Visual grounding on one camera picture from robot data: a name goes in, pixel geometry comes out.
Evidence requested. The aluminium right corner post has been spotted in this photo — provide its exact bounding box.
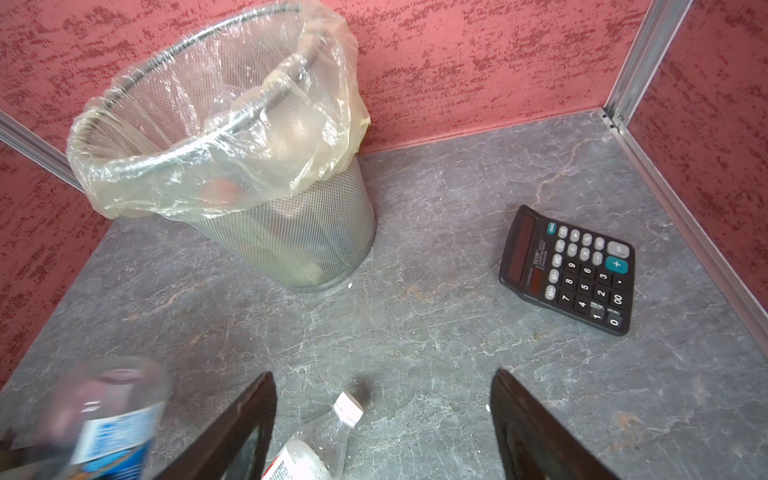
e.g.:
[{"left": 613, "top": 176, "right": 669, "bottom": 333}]
[{"left": 603, "top": 0, "right": 693, "bottom": 130}]

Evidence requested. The black desk calculator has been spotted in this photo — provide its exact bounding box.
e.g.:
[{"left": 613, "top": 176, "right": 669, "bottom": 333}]
[{"left": 499, "top": 205, "right": 636, "bottom": 336}]

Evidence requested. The clear plastic bin liner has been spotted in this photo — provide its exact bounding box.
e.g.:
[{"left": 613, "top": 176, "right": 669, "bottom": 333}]
[{"left": 66, "top": 1, "right": 370, "bottom": 222}]

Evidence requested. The silver mesh waste bin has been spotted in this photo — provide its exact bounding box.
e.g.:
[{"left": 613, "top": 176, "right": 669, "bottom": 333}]
[{"left": 68, "top": 2, "right": 377, "bottom": 293}]

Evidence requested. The red white label water bottle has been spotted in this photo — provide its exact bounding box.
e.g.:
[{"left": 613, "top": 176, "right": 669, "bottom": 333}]
[{"left": 262, "top": 392, "right": 364, "bottom": 480}]

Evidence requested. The aluminium corner post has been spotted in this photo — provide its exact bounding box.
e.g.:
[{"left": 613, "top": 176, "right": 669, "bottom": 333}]
[
  {"left": 0, "top": 111, "right": 84, "bottom": 193},
  {"left": 603, "top": 0, "right": 693, "bottom": 130}
]

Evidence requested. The aluminium left corner post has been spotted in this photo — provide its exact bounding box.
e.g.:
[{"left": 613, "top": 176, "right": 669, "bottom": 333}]
[{"left": 0, "top": 111, "right": 84, "bottom": 193}]

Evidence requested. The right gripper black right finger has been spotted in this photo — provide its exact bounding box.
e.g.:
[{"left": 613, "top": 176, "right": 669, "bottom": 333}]
[{"left": 490, "top": 368, "right": 616, "bottom": 479}]

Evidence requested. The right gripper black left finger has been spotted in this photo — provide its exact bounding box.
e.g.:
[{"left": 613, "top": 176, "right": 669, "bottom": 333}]
[{"left": 157, "top": 372, "right": 277, "bottom": 479}]

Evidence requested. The blue cap clear bottle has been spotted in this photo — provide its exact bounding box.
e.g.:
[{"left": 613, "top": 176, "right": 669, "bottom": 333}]
[{"left": 0, "top": 355, "right": 172, "bottom": 480}]

